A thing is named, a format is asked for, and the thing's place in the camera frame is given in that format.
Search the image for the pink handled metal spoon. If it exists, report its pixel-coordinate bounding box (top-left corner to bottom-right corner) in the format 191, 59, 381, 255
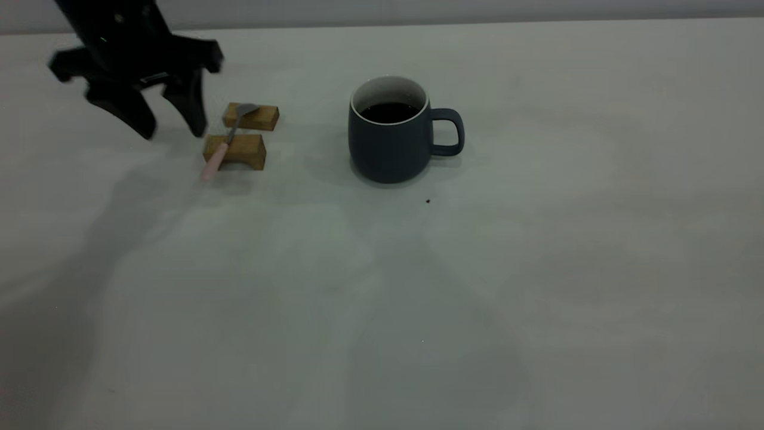
200, 103, 261, 182

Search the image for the arch shaped wooden block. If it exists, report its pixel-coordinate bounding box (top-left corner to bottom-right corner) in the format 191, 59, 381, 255
202, 134, 267, 172

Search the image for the dark grey ceramic mug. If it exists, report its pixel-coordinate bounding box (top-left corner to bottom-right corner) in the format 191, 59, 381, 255
348, 75, 465, 184

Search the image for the dark coffee liquid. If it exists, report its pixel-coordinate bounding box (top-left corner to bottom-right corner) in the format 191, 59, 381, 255
359, 102, 421, 125

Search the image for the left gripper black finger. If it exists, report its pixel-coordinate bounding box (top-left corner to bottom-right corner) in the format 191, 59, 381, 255
162, 68, 209, 139
88, 85, 158, 142

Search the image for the flat rectangular wooden block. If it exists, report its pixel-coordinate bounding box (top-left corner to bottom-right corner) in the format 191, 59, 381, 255
222, 103, 280, 132

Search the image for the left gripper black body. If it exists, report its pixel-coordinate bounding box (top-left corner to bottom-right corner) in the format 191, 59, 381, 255
48, 0, 224, 99

